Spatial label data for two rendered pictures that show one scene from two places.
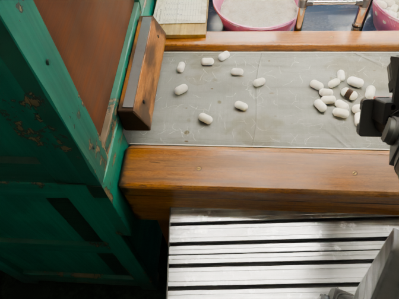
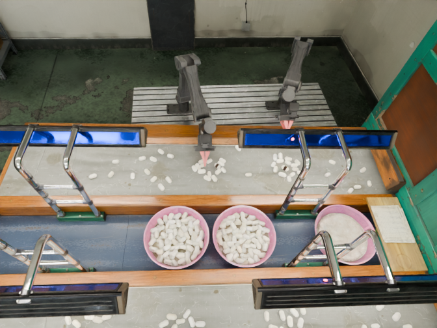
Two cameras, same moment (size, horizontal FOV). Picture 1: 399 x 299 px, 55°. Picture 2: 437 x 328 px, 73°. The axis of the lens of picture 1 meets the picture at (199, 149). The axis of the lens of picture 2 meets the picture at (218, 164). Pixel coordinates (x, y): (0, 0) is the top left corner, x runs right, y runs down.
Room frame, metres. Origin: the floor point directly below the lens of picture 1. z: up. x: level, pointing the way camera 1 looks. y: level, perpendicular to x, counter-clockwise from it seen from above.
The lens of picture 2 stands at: (1.25, -0.92, 1.93)
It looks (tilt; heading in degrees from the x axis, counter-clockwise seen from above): 56 degrees down; 163
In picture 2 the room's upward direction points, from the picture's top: 7 degrees clockwise
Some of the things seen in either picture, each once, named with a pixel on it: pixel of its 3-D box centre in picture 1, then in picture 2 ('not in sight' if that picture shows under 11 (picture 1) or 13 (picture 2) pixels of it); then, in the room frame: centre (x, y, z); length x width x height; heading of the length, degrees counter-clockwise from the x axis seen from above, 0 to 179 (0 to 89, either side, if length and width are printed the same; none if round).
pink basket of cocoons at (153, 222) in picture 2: not in sight; (177, 239); (0.82, -0.93, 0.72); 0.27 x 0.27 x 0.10
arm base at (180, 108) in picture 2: not in sight; (183, 104); (0.02, -0.79, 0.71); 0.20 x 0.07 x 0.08; 85
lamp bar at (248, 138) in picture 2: not in sight; (317, 135); (0.63, -0.34, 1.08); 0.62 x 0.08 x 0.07; 81
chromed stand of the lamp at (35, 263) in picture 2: not in sight; (39, 282); (0.94, -1.38, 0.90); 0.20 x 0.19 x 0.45; 81
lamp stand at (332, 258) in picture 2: not in sight; (330, 274); (1.10, -0.42, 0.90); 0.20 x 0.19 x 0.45; 81
